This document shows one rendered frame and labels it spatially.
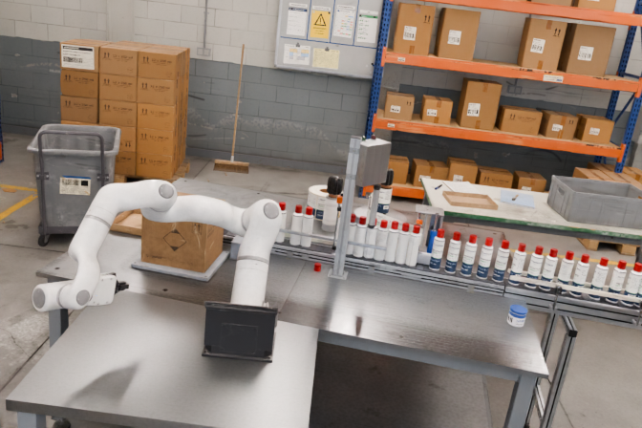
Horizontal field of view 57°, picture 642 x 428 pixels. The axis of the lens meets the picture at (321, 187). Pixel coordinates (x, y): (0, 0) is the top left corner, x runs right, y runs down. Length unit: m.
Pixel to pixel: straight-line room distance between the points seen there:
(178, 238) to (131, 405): 0.90
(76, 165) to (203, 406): 3.05
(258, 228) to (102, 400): 0.76
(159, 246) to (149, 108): 3.43
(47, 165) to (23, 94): 3.55
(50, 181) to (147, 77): 1.67
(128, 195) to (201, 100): 5.34
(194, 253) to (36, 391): 0.91
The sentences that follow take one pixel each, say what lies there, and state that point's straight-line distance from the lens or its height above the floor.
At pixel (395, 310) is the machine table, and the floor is 0.83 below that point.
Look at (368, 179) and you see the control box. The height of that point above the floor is 1.32.
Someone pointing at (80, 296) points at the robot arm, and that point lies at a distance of 1.94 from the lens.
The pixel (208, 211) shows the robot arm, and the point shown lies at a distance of 2.17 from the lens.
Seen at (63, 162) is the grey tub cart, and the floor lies 0.70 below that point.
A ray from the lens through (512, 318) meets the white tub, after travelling 2.68.
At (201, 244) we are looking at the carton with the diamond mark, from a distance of 2.61.
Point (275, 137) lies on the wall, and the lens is 7.30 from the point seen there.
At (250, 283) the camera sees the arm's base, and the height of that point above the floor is 1.06.
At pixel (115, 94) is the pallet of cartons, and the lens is 6.07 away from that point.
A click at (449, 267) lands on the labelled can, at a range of 2.88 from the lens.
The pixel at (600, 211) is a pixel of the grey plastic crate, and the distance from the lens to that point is 4.41.
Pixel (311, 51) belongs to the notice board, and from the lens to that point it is 6.97.
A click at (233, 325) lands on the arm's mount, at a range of 2.08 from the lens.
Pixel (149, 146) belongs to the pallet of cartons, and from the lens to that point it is 6.09.
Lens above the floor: 2.06
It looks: 18 degrees down
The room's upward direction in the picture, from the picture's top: 7 degrees clockwise
